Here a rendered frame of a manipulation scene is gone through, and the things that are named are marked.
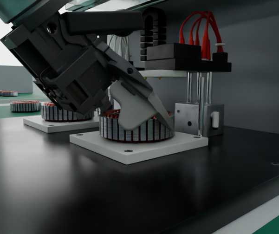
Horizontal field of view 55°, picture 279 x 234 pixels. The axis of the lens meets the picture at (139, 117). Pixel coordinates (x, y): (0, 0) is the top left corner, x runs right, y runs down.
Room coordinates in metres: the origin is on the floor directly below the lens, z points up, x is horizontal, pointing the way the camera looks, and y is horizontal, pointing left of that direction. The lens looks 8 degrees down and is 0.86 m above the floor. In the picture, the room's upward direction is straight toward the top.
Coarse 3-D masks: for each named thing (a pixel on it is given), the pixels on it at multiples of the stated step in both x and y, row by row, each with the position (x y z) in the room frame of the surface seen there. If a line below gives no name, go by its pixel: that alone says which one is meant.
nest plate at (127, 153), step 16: (80, 144) 0.38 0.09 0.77; (96, 144) 0.35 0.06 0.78; (112, 144) 0.35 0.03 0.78; (128, 144) 0.35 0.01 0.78; (144, 144) 0.35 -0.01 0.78; (160, 144) 0.35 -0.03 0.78; (176, 144) 0.35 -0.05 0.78; (192, 144) 0.37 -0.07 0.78; (128, 160) 0.30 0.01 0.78; (144, 160) 0.31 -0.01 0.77
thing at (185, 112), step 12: (180, 108) 0.49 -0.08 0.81; (192, 108) 0.47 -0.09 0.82; (204, 108) 0.45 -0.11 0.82; (216, 108) 0.46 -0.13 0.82; (180, 120) 0.49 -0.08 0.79; (192, 120) 0.47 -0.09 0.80; (204, 120) 0.45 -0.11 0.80; (192, 132) 0.47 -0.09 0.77; (204, 132) 0.45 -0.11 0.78; (216, 132) 0.47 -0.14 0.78
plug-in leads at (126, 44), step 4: (112, 36) 0.69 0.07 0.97; (128, 36) 0.68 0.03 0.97; (116, 40) 0.67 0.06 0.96; (120, 40) 0.66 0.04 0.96; (128, 40) 0.67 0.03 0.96; (120, 44) 0.66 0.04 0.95; (124, 44) 0.70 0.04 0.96; (128, 44) 0.67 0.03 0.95; (120, 48) 0.65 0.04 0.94; (128, 48) 0.67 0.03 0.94; (116, 52) 0.67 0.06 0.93; (120, 52) 0.65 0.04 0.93; (128, 52) 0.67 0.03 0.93; (128, 56) 0.67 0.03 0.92; (128, 60) 0.67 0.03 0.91; (132, 64) 0.71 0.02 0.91
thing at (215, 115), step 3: (216, 111) 0.46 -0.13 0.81; (213, 114) 0.45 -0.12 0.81; (216, 114) 0.45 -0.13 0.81; (213, 117) 0.45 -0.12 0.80; (216, 117) 0.45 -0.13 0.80; (213, 120) 0.45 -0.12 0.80; (216, 120) 0.45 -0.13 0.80; (213, 123) 0.45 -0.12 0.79; (216, 123) 0.45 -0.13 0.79; (213, 126) 0.45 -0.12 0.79; (216, 126) 0.45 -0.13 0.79; (213, 129) 0.45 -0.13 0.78; (216, 129) 0.45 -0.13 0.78
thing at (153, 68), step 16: (160, 48) 0.43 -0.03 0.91; (176, 48) 0.41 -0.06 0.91; (192, 48) 0.43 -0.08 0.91; (160, 64) 0.43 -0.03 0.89; (176, 64) 0.40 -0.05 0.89; (192, 64) 0.43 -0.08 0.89; (208, 64) 0.45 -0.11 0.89; (224, 64) 0.48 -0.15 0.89; (192, 80) 0.51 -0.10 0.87; (208, 80) 0.47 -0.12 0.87; (192, 96) 0.51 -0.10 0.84; (208, 96) 0.47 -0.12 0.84
